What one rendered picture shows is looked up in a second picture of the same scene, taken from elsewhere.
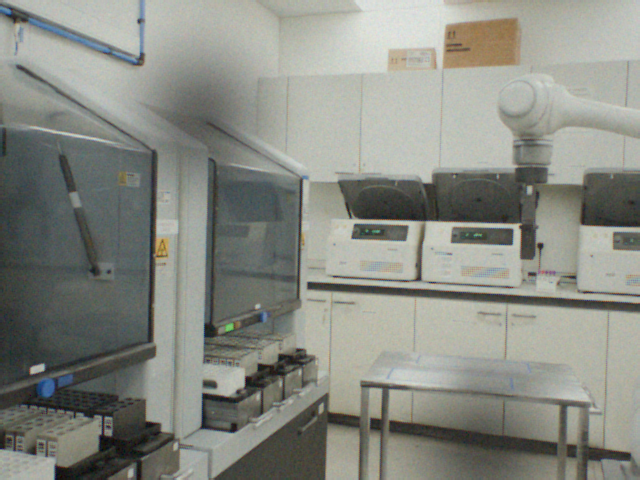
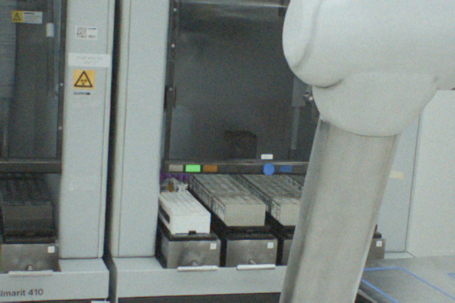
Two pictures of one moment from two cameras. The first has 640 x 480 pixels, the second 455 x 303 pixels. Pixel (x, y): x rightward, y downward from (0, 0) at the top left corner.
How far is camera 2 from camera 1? 175 cm
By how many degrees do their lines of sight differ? 54
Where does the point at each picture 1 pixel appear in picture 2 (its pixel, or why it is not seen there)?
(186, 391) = (125, 215)
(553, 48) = not seen: outside the picture
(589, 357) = not seen: outside the picture
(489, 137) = not seen: outside the picture
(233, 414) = (166, 251)
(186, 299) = (125, 130)
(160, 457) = (28, 251)
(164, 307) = (87, 132)
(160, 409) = (82, 221)
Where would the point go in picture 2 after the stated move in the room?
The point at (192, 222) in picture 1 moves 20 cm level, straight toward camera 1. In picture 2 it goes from (136, 57) to (70, 59)
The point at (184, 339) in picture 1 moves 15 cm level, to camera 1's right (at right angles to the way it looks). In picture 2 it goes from (122, 167) to (153, 180)
